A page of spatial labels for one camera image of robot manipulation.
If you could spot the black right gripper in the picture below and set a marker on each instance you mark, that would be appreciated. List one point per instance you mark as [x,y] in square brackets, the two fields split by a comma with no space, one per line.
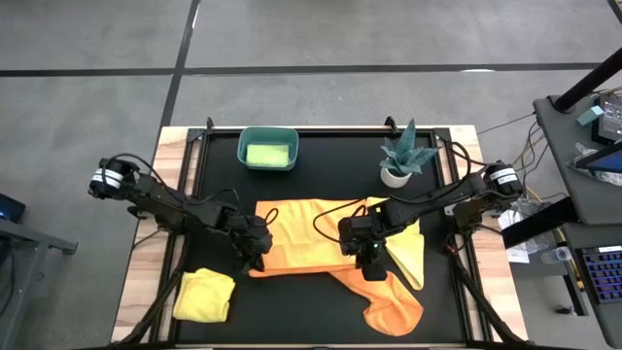
[374,269]

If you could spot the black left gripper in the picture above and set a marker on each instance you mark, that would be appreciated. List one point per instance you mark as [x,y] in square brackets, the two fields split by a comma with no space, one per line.
[228,221]

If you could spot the dark orange microfiber towel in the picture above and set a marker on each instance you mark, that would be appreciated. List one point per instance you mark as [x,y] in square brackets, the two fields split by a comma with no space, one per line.
[389,306]

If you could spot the light orange microfiber towel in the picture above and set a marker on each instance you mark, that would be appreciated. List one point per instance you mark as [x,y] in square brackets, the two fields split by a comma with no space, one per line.
[301,238]

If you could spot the green microfiber towel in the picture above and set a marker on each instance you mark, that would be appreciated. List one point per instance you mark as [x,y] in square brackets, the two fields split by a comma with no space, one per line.
[267,155]

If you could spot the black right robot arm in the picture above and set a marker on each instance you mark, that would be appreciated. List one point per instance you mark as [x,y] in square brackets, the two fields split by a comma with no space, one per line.
[437,197]

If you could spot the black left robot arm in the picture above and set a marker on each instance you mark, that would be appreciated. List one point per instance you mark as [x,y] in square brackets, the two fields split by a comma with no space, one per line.
[165,204]

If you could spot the white plant pot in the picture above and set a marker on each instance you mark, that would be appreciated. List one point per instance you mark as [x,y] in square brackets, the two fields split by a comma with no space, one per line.
[394,181]

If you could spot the teal plastic bin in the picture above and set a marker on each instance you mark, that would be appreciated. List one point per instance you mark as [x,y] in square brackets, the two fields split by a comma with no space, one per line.
[243,146]

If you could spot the green snake plant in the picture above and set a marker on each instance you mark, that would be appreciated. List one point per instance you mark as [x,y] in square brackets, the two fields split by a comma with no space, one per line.
[408,155]

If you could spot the white papers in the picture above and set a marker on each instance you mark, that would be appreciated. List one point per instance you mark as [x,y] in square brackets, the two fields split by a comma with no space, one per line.
[515,248]

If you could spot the clear plastic bottle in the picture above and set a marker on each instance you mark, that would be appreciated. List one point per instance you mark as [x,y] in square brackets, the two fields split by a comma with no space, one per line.
[559,255]

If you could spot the grey side desk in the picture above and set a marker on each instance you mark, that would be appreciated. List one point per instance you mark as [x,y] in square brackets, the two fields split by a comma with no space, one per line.
[573,194]

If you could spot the grey metal stand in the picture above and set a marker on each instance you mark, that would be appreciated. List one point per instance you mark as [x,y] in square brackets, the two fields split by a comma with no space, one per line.
[29,243]

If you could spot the keyboard with blue keys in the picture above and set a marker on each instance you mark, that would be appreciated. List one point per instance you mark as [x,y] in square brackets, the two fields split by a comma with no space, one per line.
[605,274]

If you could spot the black device with blue light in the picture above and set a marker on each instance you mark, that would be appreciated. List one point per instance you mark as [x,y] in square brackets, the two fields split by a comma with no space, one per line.
[10,208]

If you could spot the dark tablet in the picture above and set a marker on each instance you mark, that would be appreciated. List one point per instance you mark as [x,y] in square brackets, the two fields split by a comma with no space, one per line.
[605,159]

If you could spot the small teal box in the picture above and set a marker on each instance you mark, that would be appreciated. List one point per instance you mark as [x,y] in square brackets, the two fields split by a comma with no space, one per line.
[589,115]

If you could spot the black pole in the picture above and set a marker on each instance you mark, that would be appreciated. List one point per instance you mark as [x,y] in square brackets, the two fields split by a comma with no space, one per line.
[583,85]

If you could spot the black box device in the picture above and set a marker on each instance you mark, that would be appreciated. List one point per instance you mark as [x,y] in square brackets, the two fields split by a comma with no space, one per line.
[610,119]

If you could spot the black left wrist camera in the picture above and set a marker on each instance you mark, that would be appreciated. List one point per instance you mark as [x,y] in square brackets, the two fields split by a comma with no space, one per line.
[257,235]

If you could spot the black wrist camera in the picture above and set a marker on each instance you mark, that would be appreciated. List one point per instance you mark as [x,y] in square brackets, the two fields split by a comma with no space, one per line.
[355,233]
[257,235]

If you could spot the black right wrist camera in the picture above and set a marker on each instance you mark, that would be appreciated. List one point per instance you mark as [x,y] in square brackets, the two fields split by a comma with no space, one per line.
[355,233]

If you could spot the black aluminium rig frame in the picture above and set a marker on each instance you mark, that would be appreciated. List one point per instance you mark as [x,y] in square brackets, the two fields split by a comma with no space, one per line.
[199,160]

